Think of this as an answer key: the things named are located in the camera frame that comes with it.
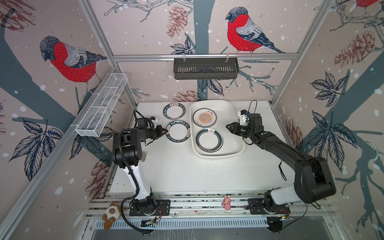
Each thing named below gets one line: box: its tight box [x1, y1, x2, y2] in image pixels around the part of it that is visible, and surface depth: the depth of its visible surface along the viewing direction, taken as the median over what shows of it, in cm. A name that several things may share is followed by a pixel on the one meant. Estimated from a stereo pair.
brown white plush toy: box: [102, 202, 121, 231], surface depth 71 cm
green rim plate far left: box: [163, 102, 186, 120], surface depth 120 cm
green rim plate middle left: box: [166, 120, 191, 143], surface depth 106 cm
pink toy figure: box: [221, 195, 232, 211], surface depth 75 cm
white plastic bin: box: [189, 99, 245, 159], surface depth 103 cm
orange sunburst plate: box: [192, 108, 217, 128], surface depth 112 cm
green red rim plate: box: [195, 128, 224, 153], surface depth 100 cm
